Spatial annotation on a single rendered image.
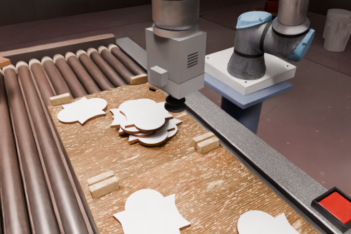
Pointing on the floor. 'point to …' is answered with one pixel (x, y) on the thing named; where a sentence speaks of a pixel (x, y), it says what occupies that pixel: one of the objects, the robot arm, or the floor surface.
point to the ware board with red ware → (270, 6)
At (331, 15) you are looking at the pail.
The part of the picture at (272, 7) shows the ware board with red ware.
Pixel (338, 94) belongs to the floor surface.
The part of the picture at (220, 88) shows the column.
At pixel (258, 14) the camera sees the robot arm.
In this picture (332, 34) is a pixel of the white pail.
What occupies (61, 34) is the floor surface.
